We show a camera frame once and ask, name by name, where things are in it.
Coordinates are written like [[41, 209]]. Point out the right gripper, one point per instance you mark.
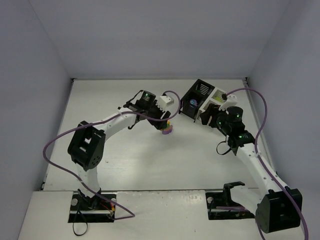
[[208, 116]]

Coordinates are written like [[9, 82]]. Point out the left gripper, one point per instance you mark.
[[159, 120]]

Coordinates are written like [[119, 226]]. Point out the purple crown lego brick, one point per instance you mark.
[[193, 102]]

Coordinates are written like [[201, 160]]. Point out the yellow green purple lego stack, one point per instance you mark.
[[168, 129]]

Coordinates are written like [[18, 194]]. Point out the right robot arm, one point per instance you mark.
[[277, 205]]

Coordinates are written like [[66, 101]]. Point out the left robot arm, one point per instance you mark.
[[87, 145]]

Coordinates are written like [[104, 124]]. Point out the white slotted container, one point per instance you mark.
[[215, 97]]

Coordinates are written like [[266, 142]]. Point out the black slotted container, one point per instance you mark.
[[194, 98]]

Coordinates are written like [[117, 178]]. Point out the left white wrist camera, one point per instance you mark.
[[164, 102]]

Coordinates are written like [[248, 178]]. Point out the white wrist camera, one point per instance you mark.
[[230, 100], [164, 102]]

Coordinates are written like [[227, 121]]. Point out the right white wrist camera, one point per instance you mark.
[[230, 100]]

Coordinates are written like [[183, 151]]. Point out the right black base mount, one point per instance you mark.
[[220, 205]]

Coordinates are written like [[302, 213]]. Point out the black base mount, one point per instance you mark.
[[220, 205], [90, 210]]

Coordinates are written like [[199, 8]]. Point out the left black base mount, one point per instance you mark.
[[90, 210]]

